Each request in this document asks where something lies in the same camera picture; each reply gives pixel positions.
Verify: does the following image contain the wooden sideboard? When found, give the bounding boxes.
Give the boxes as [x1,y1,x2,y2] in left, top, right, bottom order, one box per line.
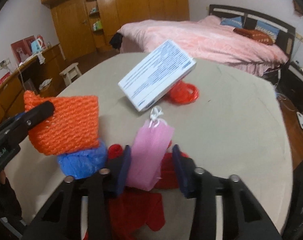
[0,44,65,130]

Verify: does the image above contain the orange mesh sleeve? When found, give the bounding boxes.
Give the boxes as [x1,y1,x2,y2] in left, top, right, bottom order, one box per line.
[23,90,100,157]

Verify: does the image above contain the pink bag with white string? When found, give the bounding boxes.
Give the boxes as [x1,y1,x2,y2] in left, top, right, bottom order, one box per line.
[126,106,175,192]

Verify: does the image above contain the blue plastic bag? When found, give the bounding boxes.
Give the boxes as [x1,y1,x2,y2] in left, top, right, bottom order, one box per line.
[57,146,108,180]

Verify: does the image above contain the bed with pink cover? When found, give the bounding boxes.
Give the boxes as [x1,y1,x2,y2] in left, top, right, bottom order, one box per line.
[116,15,289,77]

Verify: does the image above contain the dark nightstand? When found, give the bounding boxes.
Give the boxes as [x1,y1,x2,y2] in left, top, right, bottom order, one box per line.
[276,61,303,113]

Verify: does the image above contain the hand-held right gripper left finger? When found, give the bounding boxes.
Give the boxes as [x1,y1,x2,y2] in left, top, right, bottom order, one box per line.
[24,145,132,240]

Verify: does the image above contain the red cloth item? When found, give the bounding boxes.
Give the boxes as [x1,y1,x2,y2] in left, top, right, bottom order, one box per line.
[164,79,200,105]

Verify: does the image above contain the wooden door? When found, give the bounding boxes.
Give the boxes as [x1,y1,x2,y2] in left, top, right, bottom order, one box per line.
[51,2,97,63]

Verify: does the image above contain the wooden wardrobe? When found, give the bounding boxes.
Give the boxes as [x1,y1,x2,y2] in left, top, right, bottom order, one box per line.
[40,0,190,53]

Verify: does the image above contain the light blue kettle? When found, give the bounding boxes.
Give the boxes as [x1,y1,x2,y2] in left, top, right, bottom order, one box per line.
[31,37,45,53]

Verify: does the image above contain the dark wooden bed frame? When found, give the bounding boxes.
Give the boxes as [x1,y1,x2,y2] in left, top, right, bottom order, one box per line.
[208,4,297,80]

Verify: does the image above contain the white printed cardboard box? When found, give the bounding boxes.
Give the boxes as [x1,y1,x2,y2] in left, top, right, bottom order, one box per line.
[118,39,197,112]

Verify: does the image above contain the small wooden stool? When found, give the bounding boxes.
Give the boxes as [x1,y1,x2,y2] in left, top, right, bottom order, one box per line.
[59,63,82,87]

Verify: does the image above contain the black garment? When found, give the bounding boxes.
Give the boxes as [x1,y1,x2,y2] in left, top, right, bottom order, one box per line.
[109,32,124,50]

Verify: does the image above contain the blue pillow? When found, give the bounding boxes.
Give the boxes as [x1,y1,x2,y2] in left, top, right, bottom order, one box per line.
[220,16,243,27]
[255,20,280,40]

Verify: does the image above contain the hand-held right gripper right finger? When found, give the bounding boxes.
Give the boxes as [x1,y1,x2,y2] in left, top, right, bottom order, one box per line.
[172,144,283,240]

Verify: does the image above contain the large brown wall lamp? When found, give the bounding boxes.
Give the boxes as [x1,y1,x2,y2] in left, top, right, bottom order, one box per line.
[293,0,303,15]

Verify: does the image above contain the dark red cloth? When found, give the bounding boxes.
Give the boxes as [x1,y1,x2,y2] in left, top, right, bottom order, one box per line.
[83,144,192,240]

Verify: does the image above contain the brown dotted pillow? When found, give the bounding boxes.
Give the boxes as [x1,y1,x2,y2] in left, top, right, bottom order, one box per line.
[233,27,275,45]

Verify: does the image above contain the person's left hand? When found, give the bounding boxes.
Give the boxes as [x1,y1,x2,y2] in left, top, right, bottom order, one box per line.
[0,169,23,227]

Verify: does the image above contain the red gift box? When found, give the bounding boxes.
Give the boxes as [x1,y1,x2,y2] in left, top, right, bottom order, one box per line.
[11,35,37,63]

